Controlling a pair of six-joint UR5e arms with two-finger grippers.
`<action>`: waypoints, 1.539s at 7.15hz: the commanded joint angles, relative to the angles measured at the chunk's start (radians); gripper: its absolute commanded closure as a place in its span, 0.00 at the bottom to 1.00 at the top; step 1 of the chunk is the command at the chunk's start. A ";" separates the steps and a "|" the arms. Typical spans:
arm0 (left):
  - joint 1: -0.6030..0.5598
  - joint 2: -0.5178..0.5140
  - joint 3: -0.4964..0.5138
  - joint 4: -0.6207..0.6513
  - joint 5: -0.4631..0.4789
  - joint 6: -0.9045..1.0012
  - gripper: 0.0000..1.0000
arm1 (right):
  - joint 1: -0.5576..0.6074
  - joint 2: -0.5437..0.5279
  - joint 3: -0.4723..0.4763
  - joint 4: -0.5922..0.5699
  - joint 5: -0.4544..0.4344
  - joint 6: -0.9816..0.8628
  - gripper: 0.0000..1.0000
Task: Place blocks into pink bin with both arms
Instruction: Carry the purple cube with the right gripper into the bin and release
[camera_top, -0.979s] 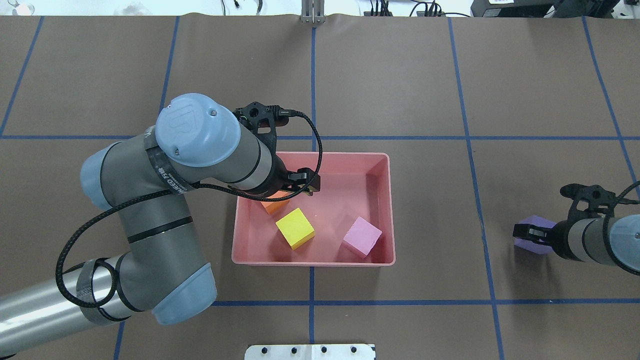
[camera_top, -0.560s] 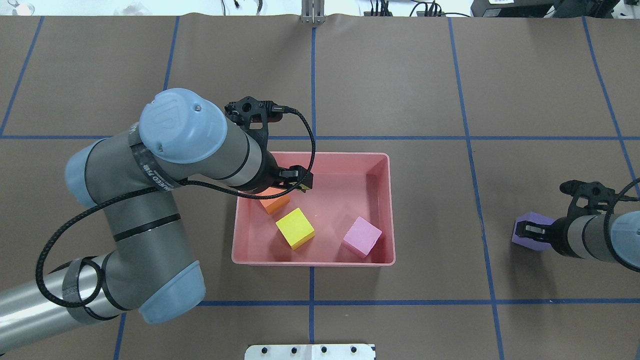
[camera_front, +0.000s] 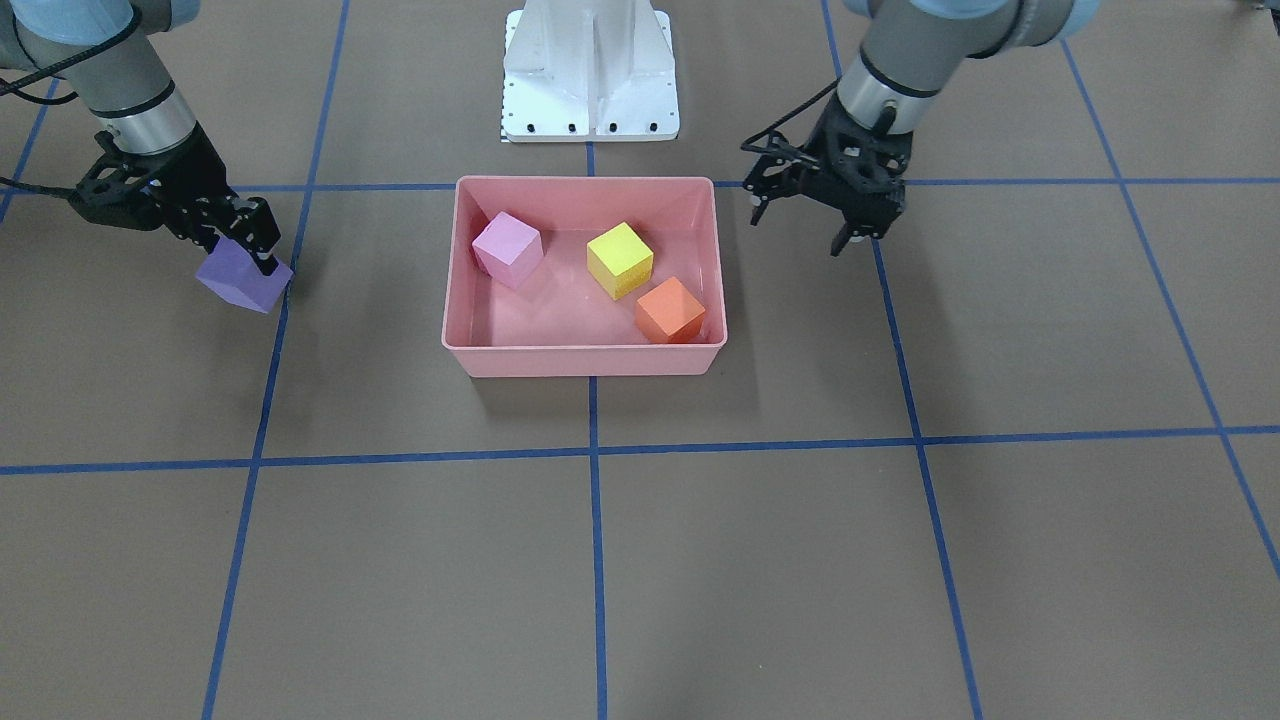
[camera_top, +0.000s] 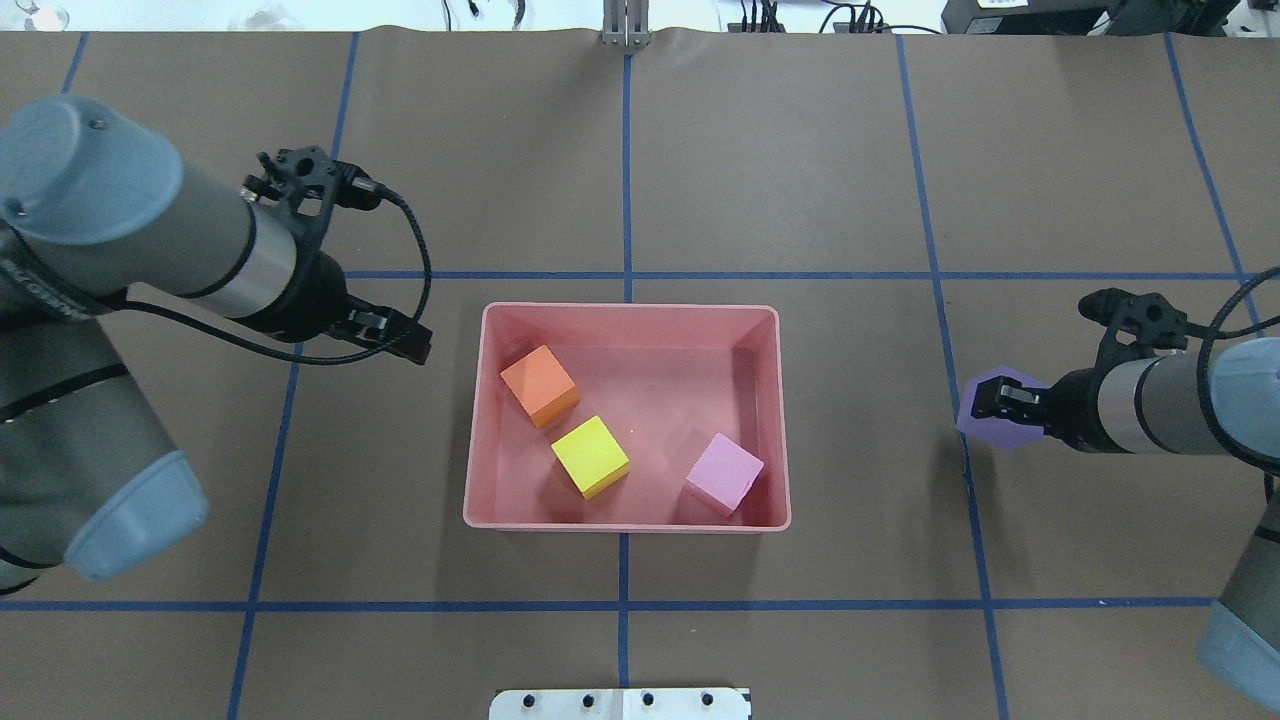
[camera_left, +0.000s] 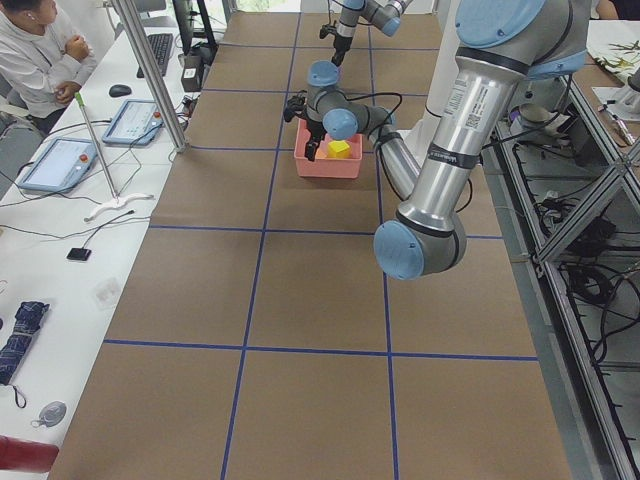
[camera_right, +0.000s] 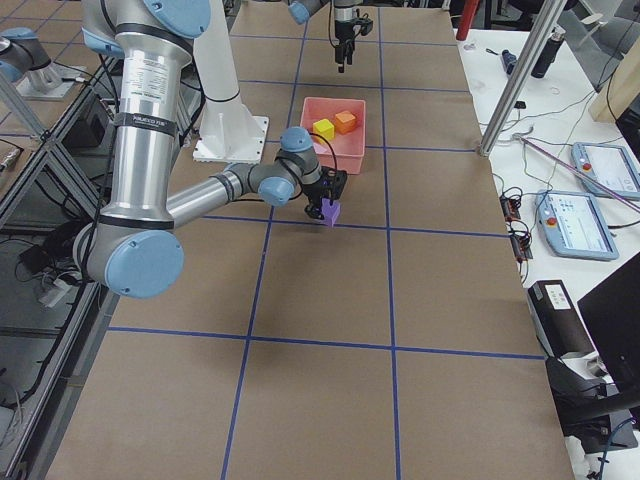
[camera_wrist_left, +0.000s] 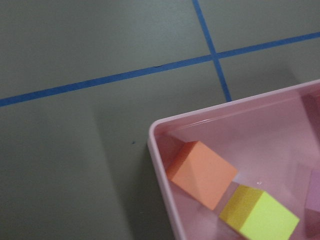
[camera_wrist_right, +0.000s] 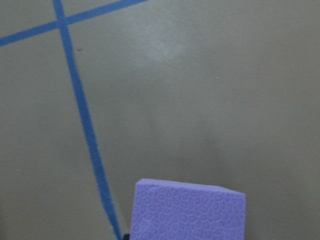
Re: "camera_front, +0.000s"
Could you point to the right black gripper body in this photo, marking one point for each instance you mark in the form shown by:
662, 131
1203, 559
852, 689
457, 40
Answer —
192, 167

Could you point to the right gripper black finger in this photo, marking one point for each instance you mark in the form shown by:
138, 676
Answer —
254, 228

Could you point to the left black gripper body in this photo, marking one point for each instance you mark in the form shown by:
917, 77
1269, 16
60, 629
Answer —
822, 141

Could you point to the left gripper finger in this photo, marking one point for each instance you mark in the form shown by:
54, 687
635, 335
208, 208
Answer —
760, 202
843, 237

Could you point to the purple foam block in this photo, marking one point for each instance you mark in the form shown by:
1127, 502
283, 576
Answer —
232, 274

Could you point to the orange foam block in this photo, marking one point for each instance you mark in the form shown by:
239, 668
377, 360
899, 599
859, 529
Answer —
670, 314

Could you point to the yellow foam block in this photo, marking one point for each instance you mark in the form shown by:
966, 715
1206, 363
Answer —
620, 261

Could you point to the pink foam block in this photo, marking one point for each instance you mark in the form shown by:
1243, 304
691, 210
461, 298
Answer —
509, 250

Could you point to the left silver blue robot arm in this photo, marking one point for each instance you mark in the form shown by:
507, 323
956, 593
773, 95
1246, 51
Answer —
912, 49

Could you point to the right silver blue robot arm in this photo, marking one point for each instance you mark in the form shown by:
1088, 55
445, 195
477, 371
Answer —
102, 49

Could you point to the pink plastic bin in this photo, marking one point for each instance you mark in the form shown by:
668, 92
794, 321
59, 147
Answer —
560, 322

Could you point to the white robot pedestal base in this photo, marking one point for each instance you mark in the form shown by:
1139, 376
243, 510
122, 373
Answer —
589, 71

